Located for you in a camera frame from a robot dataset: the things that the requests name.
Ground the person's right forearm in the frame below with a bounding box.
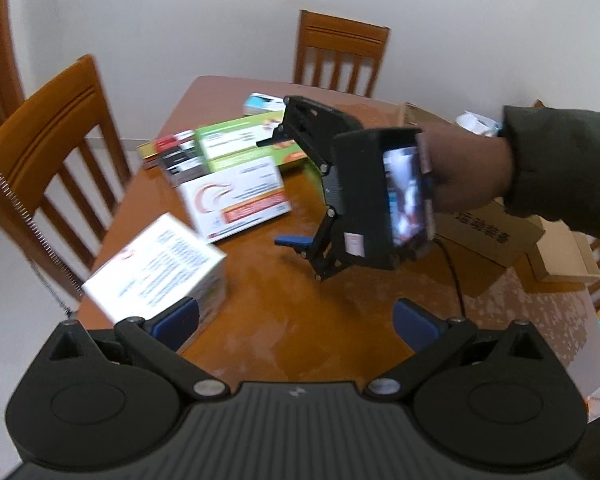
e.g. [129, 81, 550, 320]
[497, 105, 600, 246]

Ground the black white box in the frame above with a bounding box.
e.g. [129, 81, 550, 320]
[157, 142, 208, 188]

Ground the cardboard box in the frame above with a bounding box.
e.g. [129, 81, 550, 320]
[397, 102, 600, 296]

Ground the person's right hand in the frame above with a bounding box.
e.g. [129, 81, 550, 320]
[417, 122, 513, 216]

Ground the white teal medicine box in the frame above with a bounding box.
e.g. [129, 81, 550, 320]
[243, 92, 287, 117]

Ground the white box red swoosh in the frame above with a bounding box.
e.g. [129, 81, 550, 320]
[177, 157, 293, 243]
[81, 212, 227, 323]

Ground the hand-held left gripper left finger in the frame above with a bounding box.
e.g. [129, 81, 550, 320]
[47, 297, 231, 403]

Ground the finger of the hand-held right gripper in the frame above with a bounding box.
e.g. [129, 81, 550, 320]
[262, 95, 365, 173]
[275, 205, 362, 284]

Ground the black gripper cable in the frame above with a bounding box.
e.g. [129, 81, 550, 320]
[432, 237, 468, 318]

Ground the metal spiral cord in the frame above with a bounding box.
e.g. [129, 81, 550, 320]
[0, 152, 76, 316]

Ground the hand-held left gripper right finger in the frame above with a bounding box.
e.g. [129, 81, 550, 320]
[365, 298, 553, 403]

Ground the green white box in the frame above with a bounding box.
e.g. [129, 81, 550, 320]
[195, 112, 286, 161]

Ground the green orange box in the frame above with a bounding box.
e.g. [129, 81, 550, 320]
[207, 139, 315, 175]

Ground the white paper packet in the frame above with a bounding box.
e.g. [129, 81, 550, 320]
[455, 110, 503, 138]

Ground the wooden desktop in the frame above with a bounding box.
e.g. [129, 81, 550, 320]
[75, 76, 600, 401]

